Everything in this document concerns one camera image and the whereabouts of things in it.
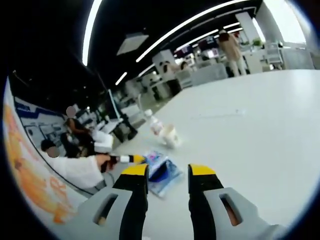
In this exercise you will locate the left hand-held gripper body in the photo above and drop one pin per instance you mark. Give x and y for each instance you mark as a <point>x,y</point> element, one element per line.
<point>104,144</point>

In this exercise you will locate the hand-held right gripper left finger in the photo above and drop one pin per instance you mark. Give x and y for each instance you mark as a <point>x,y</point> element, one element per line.
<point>132,200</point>

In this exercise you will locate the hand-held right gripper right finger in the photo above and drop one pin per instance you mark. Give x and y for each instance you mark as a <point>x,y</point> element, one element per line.
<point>202,205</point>

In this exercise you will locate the blue tissue packet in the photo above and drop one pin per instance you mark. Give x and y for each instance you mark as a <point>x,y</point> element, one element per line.
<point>156,160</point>

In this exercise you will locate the clear plastic water bottle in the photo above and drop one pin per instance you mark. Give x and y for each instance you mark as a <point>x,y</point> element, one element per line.
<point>155,126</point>

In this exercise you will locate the blue white plastic packet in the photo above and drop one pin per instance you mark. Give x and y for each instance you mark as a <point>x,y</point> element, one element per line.
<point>170,180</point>

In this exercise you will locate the white paper cup green print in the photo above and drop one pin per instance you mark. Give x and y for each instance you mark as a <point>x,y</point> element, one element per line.
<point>170,136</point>

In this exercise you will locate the white tabletop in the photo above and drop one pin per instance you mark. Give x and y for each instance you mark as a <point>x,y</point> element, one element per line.
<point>250,150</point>

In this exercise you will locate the person's left hand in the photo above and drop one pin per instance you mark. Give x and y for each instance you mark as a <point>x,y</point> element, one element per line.
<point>107,162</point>

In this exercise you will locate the computer monitor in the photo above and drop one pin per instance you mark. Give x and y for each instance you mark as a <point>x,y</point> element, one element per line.
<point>115,105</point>

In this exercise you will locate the short ceiling light strip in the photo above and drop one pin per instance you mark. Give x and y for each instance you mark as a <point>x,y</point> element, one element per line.
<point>121,78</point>

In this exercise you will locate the white orange printed shirt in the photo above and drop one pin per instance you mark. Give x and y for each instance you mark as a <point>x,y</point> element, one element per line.
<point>30,162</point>

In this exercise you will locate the ceiling air vent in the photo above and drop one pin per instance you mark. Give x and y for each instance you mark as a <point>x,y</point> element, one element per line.
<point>132,43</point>

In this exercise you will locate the white desk partition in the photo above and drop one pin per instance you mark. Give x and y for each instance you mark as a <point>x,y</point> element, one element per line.
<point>208,73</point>

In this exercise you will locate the long ceiling light strip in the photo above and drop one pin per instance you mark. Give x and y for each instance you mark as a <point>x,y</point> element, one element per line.
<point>190,23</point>
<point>91,27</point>

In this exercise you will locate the white pillar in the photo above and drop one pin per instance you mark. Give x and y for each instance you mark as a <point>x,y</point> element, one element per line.
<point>247,40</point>

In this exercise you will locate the white office chair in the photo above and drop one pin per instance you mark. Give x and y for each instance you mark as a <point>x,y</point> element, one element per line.
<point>274,53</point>

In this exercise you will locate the green potted plant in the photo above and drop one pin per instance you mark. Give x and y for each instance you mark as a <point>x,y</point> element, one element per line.
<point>257,42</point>

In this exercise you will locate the blue white wall panel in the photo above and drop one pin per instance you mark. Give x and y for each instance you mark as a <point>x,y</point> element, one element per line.
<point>42,120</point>

